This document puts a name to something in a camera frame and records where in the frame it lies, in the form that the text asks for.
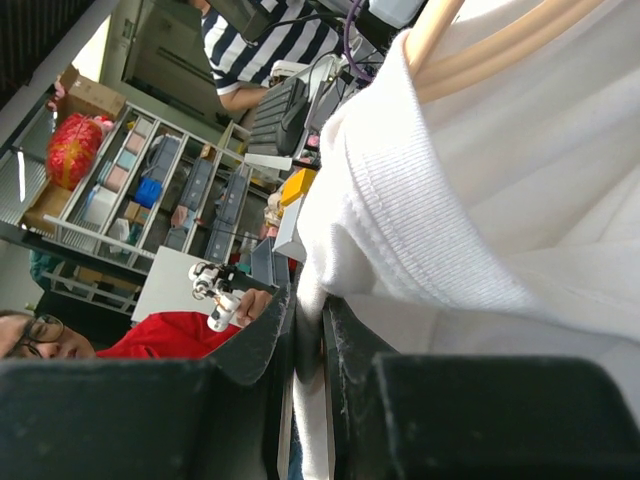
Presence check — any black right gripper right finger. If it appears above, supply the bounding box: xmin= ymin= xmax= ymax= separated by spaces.
xmin=322 ymin=297 xmax=639 ymax=479

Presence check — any person in striped shirt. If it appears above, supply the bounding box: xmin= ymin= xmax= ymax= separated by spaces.
xmin=186 ymin=1 xmax=343 ymax=112

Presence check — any person in red shirt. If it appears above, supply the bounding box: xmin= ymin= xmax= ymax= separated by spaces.
xmin=0 ymin=287 xmax=274 ymax=360

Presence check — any metal storage shelf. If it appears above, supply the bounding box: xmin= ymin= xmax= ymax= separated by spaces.
xmin=20 ymin=104 xmax=249 ymax=272

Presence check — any red patterned bag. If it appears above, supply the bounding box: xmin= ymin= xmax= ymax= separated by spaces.
xmin=46 ymin=113 xmax=114 ymax=191

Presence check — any cream wooden hanger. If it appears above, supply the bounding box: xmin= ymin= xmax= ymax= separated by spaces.
xmin=404 ymin=0 xmax=602 ymax=103

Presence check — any cardboard box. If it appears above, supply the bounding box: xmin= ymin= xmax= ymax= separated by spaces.
xmin=56 ymin=64 xmax=126 ymax=121

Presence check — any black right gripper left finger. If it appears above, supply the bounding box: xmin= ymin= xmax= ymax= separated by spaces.
xmin=1 ymin=288 xmax=292 ymax=479

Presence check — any white t-shirt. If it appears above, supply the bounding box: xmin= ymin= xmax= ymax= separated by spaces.
xmin=293 ymin=1 xmax=639 ymax=479

